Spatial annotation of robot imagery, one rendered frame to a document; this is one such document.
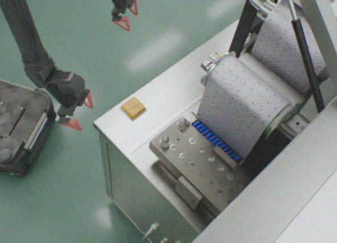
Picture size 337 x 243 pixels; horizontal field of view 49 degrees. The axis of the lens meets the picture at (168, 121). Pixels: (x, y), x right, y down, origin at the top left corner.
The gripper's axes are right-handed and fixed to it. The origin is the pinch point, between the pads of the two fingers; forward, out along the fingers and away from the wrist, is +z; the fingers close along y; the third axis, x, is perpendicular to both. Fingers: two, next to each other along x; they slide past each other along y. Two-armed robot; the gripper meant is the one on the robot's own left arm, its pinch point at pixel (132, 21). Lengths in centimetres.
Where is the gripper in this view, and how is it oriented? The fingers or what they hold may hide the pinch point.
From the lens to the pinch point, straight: 160.9
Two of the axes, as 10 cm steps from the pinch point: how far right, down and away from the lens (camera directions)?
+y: 2.8, -8.1, 5.1
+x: -8.8, 0.0, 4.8
